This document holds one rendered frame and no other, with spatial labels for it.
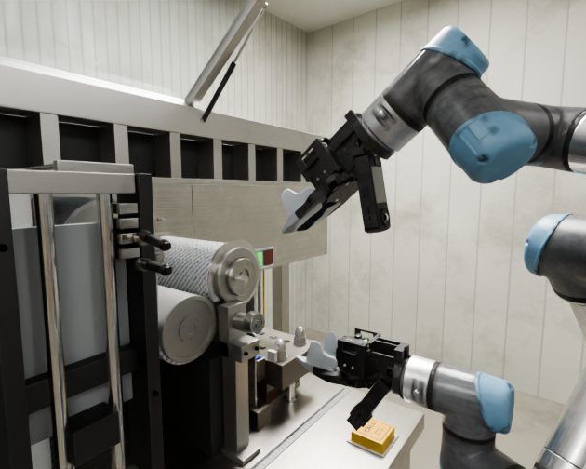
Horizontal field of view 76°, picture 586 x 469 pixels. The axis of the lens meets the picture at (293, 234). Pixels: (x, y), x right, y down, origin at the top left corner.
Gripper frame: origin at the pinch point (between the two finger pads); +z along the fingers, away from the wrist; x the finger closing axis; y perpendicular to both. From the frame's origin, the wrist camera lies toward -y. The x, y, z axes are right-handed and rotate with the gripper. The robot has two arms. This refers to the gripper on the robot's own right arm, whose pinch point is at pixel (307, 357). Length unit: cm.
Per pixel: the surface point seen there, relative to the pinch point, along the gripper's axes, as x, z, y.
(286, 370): -5.3, 9.5, -7.6
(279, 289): -71, 63, -12
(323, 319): -252, 151, -96
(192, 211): -9, 46, 27
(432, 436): -152, 14, -109
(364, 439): -6.4, -9.6, -17.2
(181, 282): 12.2, 23.0, 14.6
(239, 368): 10.3, 8.8, -0.7
